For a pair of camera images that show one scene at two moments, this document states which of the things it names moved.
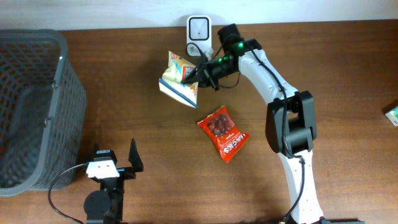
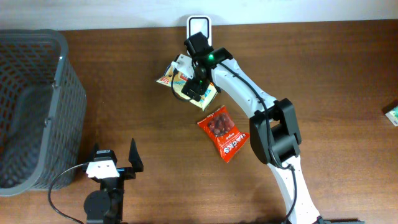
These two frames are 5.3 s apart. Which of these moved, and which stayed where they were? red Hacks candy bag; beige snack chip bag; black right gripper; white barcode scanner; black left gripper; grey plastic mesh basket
Moved: beige snack chip bag; black right gripper
Stayed: grey plastic mesh basket; black left gripper; white barcode scanner; red Hacks candy bag
